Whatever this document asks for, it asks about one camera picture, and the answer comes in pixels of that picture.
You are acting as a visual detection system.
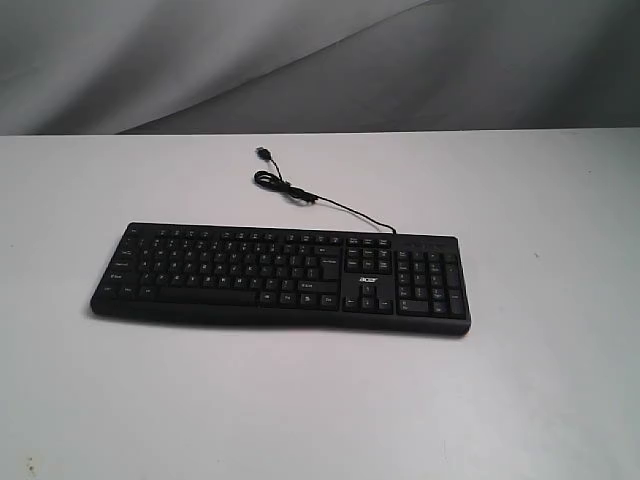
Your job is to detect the black acer keyboard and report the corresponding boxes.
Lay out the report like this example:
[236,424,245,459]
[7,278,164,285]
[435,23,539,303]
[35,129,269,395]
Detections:
[90,223,472,337]

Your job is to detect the grey backdrop cloth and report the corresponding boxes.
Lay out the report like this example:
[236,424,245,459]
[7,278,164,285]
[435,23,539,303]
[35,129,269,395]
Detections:
[1,1,639,135]

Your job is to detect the black keyboard usb cable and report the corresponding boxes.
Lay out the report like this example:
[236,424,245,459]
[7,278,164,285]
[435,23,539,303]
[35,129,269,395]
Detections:
[253,145,399,236]

